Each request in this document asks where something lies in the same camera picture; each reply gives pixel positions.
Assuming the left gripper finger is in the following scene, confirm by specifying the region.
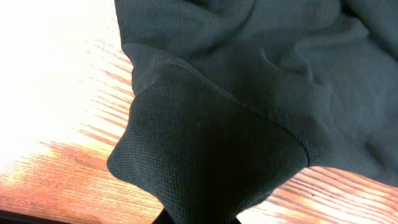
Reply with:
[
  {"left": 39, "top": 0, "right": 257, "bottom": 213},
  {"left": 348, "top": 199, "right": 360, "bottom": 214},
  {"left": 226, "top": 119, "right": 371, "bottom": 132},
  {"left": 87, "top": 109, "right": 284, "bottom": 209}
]
[{"left": 152, "top": 208, "right": 170, "bottom": 224}]

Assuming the black t-shirt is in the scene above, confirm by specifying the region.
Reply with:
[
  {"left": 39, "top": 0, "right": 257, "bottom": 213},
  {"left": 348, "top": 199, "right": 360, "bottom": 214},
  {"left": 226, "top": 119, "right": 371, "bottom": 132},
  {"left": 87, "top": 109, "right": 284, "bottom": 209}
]
[{"left": 107, "top": 0, "right": 397, "bottom": 223}]

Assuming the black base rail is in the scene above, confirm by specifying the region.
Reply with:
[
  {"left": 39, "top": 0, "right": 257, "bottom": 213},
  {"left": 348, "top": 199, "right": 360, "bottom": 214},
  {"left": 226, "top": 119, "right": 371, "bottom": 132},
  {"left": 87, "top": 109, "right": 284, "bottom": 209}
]
[{"left": 1, "top": 210, "right": 68, "bottom": 224}]

